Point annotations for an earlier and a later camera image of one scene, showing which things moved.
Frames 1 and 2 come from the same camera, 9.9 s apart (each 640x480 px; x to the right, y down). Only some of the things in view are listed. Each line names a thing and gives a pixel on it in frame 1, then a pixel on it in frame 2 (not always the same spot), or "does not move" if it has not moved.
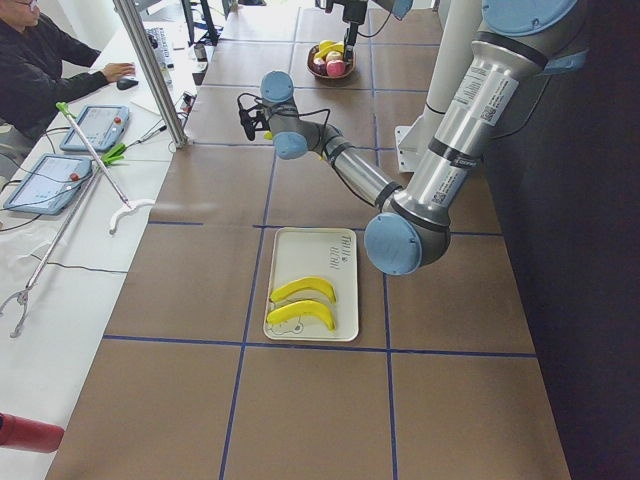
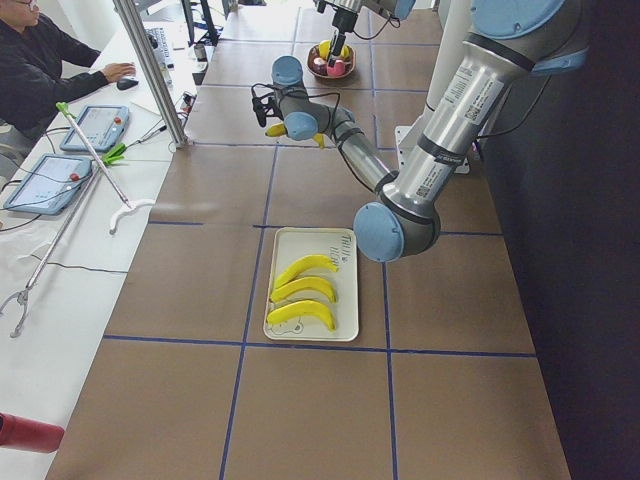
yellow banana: (268, 135) to (302, 263)
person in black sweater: (43, 68) does not move
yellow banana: (307, 282) does not move
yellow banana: (302, 307) does not move
